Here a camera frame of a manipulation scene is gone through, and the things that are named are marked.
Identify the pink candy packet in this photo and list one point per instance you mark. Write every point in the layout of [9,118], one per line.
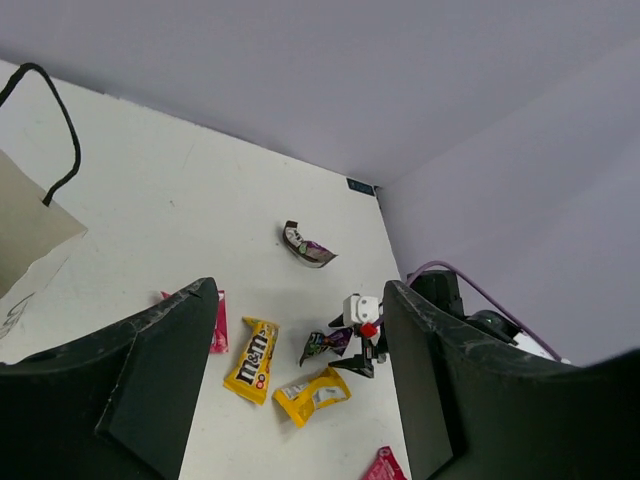
[219,341]

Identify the yellow snack packet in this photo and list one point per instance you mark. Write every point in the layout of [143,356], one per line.
[300,401]

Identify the brown torn snack wrapper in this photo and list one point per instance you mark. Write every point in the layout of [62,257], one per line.
[310,253]

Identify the blue label right corner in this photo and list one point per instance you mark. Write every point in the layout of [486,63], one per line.
[361,187]

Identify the white coffee paper bag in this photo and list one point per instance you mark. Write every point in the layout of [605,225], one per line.
[37,234]

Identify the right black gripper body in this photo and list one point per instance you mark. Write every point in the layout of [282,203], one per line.
[372,345]

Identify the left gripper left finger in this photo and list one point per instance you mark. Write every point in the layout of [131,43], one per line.
[115,404]

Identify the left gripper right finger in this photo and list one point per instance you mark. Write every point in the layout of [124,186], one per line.
[473,407]

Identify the dark purple M&M's packet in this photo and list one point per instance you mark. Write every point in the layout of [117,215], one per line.
[318,342]

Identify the red candy packet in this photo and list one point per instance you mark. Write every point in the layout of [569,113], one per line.
[384,467]

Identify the yellow M&M's packet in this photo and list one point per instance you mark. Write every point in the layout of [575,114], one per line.
[251,376]

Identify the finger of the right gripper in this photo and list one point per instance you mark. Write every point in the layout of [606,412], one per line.
[360,364]
[340,322]

